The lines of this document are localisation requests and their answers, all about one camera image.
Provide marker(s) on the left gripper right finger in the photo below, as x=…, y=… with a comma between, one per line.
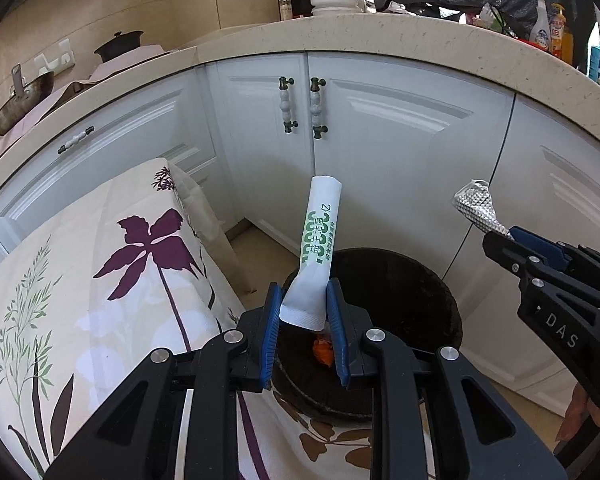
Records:
x=433, y=414

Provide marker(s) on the dark oil bottle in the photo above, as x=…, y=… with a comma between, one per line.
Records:
x=285, y=9

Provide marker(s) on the orange soap bottle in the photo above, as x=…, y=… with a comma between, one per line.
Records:
x=561, y=39

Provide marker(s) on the drawer handle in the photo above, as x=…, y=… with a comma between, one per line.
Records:
x=76, y=139

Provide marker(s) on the floral tablecloth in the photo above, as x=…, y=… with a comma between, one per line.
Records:
x=141, y=262

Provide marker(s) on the white green-print tube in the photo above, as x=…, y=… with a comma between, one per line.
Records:
x=304, y=303

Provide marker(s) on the steel wok pan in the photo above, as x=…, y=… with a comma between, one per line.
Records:
x=25, y=98

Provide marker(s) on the right cabinet door handle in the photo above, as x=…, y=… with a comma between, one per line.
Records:
x=316, y=108

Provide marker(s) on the black cooking pot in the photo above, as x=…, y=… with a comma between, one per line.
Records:
x=119, y=44

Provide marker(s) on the left cabinet door handle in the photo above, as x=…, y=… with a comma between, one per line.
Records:
x=285, y=106

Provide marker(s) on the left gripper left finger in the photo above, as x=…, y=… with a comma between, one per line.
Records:
x=174, y=404

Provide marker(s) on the white wall power strip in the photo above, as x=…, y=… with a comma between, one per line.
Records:
x=65, y=60

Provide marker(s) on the silver foil wrapper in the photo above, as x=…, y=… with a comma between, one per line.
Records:
x=474, y=202

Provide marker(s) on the cabinet door handle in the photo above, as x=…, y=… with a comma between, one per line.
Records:
x=285, y=106
x=316, y=108

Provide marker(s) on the orange plastic bag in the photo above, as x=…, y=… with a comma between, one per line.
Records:
x=323, y=350

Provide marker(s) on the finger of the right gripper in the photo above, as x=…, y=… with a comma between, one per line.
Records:
x=581, y=279
x=552, y=252

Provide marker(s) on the white spray bottle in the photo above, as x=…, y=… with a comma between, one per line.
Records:
x=540, y=32

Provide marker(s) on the pink stove cover cloth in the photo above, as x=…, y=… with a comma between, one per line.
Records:
x=73, y=88

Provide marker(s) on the person's right hand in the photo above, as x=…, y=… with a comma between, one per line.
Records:
x=580, y=408

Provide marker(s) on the black trash bin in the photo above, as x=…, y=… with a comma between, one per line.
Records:
x=401, y=295

